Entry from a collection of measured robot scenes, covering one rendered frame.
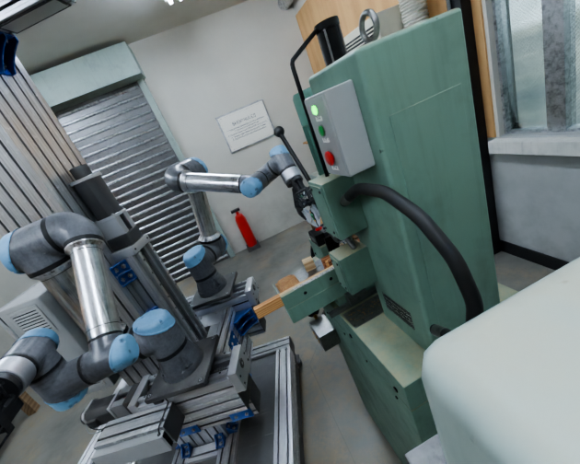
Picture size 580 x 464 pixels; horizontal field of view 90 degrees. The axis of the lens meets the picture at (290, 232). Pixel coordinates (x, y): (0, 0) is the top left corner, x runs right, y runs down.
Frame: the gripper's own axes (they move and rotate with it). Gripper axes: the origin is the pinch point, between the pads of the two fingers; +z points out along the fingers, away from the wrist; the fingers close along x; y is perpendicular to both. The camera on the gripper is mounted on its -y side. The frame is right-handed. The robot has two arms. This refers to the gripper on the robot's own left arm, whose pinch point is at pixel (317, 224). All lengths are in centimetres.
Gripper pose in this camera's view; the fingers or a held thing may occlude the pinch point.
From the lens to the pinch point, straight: 117.3
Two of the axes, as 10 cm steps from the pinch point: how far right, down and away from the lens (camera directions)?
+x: 8.8, -4.5, 1.6
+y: 0.8, -2.0, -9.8
